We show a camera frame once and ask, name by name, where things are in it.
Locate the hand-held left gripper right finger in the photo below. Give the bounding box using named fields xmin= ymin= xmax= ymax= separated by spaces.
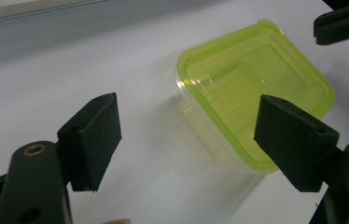
xmin=253 ymin=94 xmax=341 ymax=193

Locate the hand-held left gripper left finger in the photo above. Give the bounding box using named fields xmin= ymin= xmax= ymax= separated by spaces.
xmin=56 ymin=91 xmax=123 ymax=192

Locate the green plastic container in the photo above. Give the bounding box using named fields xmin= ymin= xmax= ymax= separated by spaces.
xmin=174 ymin=18 xmax=337 ymax=174

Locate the aluminium rail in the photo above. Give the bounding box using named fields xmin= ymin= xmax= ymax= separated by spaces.
xmin=0 ymin=0 xmax=108 ymax=27

